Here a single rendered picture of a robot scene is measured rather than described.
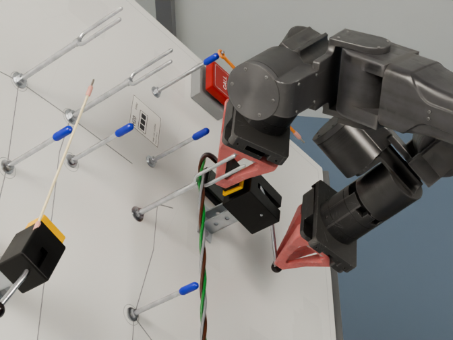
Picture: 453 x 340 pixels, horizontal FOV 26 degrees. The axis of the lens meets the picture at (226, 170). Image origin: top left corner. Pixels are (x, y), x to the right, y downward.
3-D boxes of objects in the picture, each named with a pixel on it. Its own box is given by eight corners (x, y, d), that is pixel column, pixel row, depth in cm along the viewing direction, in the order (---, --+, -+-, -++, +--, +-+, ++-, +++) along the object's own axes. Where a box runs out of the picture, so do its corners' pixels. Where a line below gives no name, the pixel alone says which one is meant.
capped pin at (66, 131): (12, 162, 93) (77, 123, 89) (13, 176, 92) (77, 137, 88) (0, 157, 92) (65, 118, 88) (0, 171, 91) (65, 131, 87)
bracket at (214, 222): (209, 243, 115) (243, 227, 112) (196, 231, 114) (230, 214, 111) (214, 216, 118) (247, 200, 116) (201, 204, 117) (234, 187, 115)
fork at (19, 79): (13, 69, 99) (116, 0, 92) (27, 79, 100) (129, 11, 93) (10, 82, 98) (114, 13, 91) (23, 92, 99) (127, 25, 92)
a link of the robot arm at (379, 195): (424, 203, 105) (433, 179, 110) (382, 156, 105) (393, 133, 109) (377, 234, 109) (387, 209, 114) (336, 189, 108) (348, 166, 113)
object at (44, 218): (21, 233, 83) (38, 223, 82) (27, 222, 84) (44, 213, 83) (44, 256, 84) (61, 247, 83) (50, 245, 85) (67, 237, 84)
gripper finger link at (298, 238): (255, 265, 116) (311, 227, 111) (260, 222, 121) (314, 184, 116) (297, 294, 118) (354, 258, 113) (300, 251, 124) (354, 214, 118)
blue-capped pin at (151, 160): (153, 170, 112) (212, 138, 108) (145, 162, 111) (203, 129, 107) (156, 161, 113) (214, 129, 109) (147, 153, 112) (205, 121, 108)
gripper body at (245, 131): (224, 146, 101) (259, 97, 96) (232, 86, 108) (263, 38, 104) (280, 170, 102) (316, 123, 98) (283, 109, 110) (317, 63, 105)
